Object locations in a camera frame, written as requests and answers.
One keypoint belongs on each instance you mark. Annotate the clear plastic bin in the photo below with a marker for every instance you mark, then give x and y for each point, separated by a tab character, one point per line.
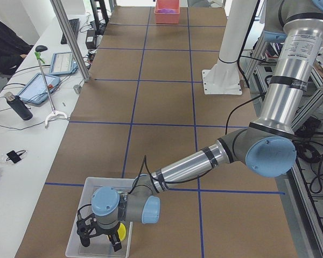
100	246

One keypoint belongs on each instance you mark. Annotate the aluminium frame post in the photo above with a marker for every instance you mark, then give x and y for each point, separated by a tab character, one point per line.
70	37

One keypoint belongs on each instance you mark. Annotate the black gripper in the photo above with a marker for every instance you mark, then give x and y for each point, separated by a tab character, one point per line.
107	228

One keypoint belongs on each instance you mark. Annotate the teach pendant tablet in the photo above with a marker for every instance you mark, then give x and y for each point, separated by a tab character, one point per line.
63	63
35	92

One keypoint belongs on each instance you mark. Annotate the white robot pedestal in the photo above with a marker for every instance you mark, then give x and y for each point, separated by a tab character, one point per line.
223	78

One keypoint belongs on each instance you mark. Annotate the black water bottle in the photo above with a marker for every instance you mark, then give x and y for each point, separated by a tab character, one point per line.
18	106

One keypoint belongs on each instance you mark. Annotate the person in black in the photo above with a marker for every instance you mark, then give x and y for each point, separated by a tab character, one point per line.
13	50

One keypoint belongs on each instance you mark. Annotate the pink plastic bin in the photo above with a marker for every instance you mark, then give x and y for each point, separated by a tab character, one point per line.
163	18

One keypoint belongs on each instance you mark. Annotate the small black device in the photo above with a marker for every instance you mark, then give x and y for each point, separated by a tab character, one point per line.
14	156

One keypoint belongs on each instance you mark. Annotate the purple cloth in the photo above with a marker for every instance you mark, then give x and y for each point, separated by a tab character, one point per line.
167	11

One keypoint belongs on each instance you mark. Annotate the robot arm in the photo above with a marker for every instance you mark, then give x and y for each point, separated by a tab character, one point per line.
146	98

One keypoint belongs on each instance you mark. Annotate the yellow plastic cup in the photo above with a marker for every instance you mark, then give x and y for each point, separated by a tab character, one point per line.
122	232

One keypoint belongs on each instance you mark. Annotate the far teach pendant tablet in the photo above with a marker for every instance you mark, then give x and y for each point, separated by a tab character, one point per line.
63	63

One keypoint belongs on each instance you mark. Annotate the black power adapter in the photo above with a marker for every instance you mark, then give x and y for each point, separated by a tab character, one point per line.
91	39

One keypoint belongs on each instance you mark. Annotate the near teach pendant tablet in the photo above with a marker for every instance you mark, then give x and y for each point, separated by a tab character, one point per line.
35	92

